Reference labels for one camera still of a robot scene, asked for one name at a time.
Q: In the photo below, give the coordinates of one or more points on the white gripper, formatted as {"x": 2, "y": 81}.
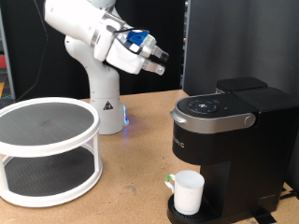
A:
{"x": 124, "y": 57}

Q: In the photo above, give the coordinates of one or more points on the clear water reservoir black lid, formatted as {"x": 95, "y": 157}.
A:
{"x": 241, "y": 83}

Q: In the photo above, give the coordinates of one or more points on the grey metal frame post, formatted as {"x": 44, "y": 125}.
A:
{"x": 7, "y": 59}

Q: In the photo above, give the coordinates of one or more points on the white two-tier turntable shelf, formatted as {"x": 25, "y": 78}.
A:
{"x": 37, "y": 130}

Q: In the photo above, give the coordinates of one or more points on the black Keurig coffee machine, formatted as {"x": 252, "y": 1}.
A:
{"x": 249, "y": 149}

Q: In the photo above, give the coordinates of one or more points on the wrist camera blue mount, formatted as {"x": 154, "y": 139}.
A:
{"x": 138, "y": 39}

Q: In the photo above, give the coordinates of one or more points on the black tape strip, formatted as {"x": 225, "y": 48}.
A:
{"x": 264, "y": 217}

